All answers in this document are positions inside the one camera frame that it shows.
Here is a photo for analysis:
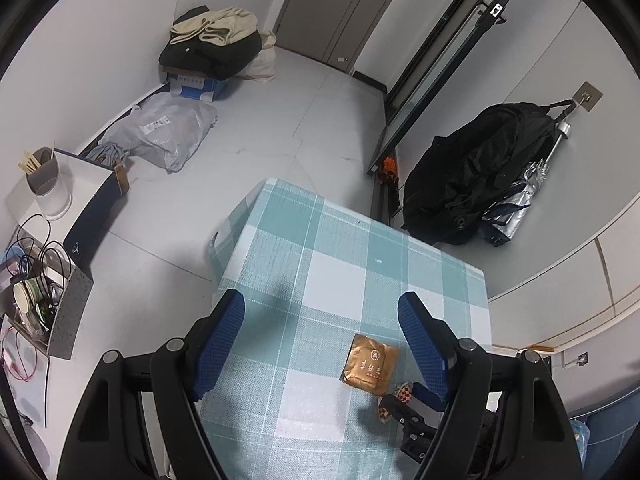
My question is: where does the red checkered candy wrapper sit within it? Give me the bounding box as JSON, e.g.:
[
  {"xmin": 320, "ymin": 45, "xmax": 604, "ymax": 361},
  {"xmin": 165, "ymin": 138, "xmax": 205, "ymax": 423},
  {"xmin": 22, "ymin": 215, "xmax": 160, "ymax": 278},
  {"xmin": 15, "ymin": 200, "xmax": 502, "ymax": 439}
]
[{"xmin": 378, "ymin": 382, "xmax": 413, "ymax": 424}]

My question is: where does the brown foil sachet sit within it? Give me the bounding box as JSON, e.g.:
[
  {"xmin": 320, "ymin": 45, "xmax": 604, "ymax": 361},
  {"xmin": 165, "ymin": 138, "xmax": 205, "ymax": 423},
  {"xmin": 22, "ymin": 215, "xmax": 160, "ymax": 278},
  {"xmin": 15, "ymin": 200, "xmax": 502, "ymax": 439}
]
[{"xmin": 341, "ymin": 334, "xmax": 400, "ymax": 396}]

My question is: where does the teal checked tablecloth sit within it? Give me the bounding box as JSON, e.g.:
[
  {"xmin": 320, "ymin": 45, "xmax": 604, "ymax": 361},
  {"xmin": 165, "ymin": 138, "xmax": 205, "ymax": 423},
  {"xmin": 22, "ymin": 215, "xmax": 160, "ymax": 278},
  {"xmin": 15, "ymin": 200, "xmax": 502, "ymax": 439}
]
[{"xmin": 198, "ymin": 179, "xmax": 491, "ymax": 479}]

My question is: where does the silver folded umbrella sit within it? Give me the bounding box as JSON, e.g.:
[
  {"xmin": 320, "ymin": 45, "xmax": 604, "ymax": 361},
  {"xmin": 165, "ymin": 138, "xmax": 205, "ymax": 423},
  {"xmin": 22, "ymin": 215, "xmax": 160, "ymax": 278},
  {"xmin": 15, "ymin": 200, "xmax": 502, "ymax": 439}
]
[{"xmin": 478, "ymin": 118, "xmax": 570, "ymax": 247}]

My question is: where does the black hanging backpack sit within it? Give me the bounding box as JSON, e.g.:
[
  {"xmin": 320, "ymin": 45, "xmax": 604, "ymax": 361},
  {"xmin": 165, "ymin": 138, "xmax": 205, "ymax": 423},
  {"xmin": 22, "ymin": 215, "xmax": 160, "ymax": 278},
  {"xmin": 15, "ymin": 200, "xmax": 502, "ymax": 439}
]
[{"xmin": 402, "ymin": 102, "xmax": 554, "ymax": 245}]

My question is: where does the white jar with chopsticks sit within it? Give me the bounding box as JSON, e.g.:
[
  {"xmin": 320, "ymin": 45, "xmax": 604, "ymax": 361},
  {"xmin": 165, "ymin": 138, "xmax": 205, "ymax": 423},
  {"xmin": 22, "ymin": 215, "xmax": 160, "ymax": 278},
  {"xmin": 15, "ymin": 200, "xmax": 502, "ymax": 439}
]
[{"xmin": 18, "ymin": 146, "xmax": 72, "ymax": 220}]

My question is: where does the grey plastic mailer bag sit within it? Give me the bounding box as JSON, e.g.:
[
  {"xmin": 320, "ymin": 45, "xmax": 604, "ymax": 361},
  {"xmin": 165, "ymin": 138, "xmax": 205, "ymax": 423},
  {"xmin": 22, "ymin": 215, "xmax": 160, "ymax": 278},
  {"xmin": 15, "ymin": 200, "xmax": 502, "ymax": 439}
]
[{"xmin": 90, "ymin": 92, "xmax": 217, "ymax": 174}]

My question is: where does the blue white cardboard box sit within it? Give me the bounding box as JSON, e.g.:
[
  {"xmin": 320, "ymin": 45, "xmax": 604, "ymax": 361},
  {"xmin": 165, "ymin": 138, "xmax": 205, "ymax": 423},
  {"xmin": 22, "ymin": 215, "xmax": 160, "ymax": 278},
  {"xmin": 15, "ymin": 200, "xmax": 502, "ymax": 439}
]
[{"xmin": 167, "ymin": 73, "xmax": 228, "ymax": 103}]

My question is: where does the cream tote bag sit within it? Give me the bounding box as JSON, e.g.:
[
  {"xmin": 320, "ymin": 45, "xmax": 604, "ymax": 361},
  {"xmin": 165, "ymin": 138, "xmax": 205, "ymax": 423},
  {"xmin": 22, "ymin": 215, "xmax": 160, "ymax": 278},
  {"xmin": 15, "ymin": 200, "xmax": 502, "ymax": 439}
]
[{"xmin": 238, "ymin": 30, "xmax": 277, "ymax": 81}]

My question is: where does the beige clothes pile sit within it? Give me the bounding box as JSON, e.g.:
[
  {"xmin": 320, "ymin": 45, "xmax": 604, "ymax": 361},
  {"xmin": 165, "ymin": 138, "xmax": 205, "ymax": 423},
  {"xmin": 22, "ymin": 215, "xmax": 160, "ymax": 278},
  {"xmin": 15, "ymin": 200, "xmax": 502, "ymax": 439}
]
[{"xmin": 169, "ymin": 6, "xmax": 258, "ymax": 47}]

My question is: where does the grey entrance door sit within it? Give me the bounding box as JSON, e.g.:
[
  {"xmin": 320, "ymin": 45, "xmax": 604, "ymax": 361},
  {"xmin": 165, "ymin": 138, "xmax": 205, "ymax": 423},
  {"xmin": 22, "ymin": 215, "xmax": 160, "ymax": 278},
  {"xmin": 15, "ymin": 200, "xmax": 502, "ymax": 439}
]
[{"xmin": 274, "ymin": 0, "xmax": 392, "ymax": 73}]

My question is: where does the white wall power socket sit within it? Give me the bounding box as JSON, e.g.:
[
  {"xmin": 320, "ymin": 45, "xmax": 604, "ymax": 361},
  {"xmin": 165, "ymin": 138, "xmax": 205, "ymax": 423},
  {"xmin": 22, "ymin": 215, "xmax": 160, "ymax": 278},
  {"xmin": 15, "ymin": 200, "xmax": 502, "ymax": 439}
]
[{"xmin": 575, "ymin": 352, "xmax": 589, "ymax": 366}]

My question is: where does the grey organizer box with cables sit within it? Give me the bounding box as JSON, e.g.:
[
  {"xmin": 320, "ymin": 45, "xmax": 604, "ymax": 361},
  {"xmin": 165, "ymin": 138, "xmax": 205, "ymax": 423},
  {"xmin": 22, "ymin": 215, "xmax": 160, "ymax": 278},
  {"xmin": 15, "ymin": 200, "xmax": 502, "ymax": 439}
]
[{"xmin": 1, "ymin": 226, "xmax": 93, "ymax": 360}]

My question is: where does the metal wall hook plate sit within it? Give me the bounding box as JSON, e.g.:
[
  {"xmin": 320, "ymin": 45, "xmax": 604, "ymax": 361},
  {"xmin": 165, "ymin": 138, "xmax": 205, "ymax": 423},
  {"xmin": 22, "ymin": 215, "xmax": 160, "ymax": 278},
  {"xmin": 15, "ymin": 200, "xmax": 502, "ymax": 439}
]
[{"xmin": 573, "ymin": 81, "xmax": 603, "ymax": 112}]

